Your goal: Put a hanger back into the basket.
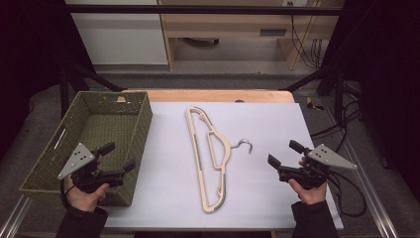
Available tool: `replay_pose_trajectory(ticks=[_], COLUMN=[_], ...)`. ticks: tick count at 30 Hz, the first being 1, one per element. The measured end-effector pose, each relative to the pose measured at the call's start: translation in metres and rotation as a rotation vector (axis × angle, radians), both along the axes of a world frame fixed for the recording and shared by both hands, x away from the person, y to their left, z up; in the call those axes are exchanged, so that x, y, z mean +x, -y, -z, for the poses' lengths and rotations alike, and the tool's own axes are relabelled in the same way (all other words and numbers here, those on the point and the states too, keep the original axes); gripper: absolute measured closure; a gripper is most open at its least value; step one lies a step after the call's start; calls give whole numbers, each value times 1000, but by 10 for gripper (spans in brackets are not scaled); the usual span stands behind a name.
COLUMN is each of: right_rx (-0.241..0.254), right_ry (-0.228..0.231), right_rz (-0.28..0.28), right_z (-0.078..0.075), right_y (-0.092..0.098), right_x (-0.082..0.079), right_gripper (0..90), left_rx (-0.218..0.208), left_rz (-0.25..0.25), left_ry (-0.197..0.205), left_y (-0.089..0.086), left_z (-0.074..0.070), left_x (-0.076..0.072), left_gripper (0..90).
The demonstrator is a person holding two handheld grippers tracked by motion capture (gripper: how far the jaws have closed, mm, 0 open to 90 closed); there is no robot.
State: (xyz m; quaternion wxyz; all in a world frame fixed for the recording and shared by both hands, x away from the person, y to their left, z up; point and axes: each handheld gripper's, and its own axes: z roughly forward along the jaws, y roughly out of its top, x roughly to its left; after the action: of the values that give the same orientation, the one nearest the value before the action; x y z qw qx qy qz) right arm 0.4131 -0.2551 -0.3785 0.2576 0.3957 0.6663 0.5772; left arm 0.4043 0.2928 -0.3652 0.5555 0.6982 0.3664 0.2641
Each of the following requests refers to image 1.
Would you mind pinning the black curtain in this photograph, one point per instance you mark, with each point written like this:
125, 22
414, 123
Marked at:
386, 66
29, 49

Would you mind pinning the white table sheet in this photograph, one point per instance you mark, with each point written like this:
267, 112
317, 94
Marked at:
274, 125

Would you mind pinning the light wooden desk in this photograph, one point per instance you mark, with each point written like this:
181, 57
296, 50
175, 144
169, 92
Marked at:
231, 24

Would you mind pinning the green woven basket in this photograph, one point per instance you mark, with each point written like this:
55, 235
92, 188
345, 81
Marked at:
99, 129

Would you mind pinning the yellow and black tool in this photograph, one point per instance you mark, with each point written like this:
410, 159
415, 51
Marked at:
311, 104

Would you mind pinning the black frame strut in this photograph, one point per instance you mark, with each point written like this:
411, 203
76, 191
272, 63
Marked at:
313, 77
95, 79

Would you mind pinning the aluminium rail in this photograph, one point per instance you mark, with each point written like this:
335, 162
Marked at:
369, 185
15, 218

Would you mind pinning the beige clothes hanger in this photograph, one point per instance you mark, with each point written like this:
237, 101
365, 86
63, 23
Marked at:
199, 172

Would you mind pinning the white cabinet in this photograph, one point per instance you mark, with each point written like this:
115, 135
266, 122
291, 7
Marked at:
122, 36

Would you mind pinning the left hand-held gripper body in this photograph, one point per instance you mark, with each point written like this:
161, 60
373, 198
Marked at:
86, 177

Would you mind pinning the person's right hand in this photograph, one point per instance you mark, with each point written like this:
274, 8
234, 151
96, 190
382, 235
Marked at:
310, 196

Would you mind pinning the person's left hand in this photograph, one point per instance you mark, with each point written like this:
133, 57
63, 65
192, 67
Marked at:
84, 200

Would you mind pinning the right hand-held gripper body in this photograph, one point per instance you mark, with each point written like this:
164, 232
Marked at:
307, 175

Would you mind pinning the black horizontal frame bar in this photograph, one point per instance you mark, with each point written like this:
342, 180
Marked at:
198, 9

